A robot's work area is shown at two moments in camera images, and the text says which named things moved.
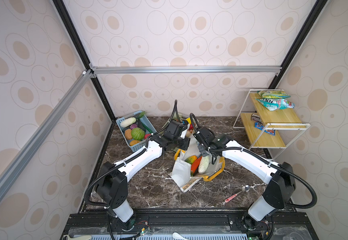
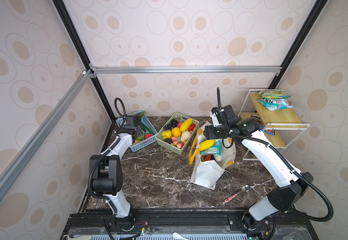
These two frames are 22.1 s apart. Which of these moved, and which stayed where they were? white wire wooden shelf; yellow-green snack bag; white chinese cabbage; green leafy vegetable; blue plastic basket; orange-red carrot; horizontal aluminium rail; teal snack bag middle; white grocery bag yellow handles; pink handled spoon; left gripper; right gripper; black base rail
Moved: white chinese cabbage; white grocery bag yellow handles; right gripper; orange-red carrot; left gripper
Stayed: green leafy vegetable; teal snack bag middle; yellow-green snack bag; blue plastic basket; pink handled spoon; white wire wooden shelf; horizontal aluminium rail; black base rail
